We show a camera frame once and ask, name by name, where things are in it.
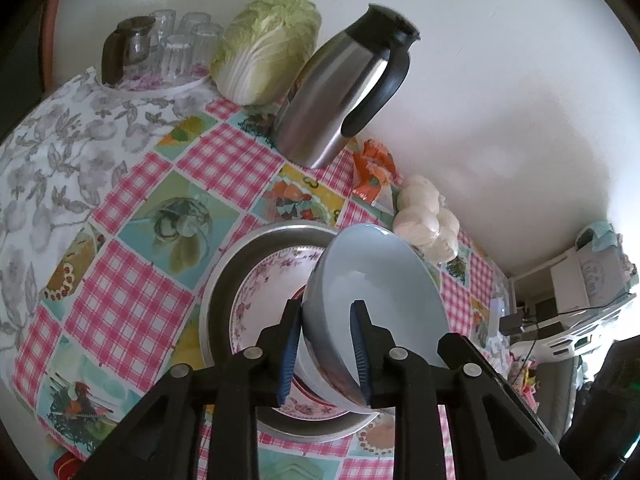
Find round floral rimmed plate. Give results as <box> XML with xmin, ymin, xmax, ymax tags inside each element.
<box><xmin>229</xmin><ymin>246</ymin><xmax>361</xmax><ymax>420</ymax></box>

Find floral serving tray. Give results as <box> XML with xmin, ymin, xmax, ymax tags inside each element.
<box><xmin>102</xmin><ymin>67</ymin><xmax>210</xmax><ymax>95</ymax></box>

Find bag of white buns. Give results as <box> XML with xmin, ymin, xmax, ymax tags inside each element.
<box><xmin>392</xmin><ymin>175</ymin><xmax>461</xmax><ymax>263</ymax></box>

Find stainless steel thermos jug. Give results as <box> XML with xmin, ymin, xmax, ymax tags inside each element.
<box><xmin>272</xmin><ymin>4</ymin><xmax>420</xmax><ymax>170</ymax></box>

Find napa cabbage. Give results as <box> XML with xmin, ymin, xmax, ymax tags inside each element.
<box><xmin>210</xmin><ymin>0</ymin><xmax>322</xmax><ymax>106</ymax></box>

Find pink checked picture tablecloth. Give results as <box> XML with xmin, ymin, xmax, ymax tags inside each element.
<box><xmin>12</xmin><ymin>97</ymin><xmax>511</xmax><ymax>480</ymax></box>

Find white shelf unit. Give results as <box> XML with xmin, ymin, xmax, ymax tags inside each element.
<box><xmin>512</xmin><ymin>222</ymin><xmax>640</xmax><ymax>361</ymax></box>

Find orange snack packet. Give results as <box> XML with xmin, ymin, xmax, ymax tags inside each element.
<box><xmin>352</xmin><ymin>140</ymin><xmax>396</xmax><ymax>203</ymax></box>

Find colourful small packets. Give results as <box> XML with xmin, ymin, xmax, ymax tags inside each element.
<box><xmin>510</xmin><ymin>355</ymin><xmax>541</xmax><ymax>401</ymax></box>

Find pink edged furniture panel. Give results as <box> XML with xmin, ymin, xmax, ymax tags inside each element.
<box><xmin>42</xmin><ymin>0</ymin><xmax>63</xmax><ymax>91</ymax></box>

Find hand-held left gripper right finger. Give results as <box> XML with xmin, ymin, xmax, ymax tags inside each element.
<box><xmin>348</xmin><ymin>299</ymin><xmax>581</xmax><ymax>480</ymax></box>

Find grey floral tablecloth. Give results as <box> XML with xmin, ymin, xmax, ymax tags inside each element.
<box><xmin>0</xmin><ymin>67</ymin><xmax>211</xmax><ymax>356</ymax></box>

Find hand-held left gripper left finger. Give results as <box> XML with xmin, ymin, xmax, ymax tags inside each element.
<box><xmin>80</xmin><ymin>299</ymin><xmax>304</xmax><ymax>480</ymax></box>

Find large stainless steel basin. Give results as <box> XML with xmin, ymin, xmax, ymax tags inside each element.
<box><xmin>198</xmin><ymin>221</ymin><xmax>396</xmax><ymax>443</ymax></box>

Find glass pitcher dark handle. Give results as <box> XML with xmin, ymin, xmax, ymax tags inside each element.
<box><xmin>101</xmin><ymin>16</ymin><xmax>157</xmax><ymax>86</ymax></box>

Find black power adapter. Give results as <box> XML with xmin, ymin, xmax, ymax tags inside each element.
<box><xmin>500</xmin><ymin>312</ymin><xmax>526</xmax><ymax>336</ymax></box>

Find light blue flower bowl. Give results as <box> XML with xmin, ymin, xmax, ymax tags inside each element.
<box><xmin>301</xmin><ymin>223</ymin><xmax>449</xmax><ymax>413</ymax></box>

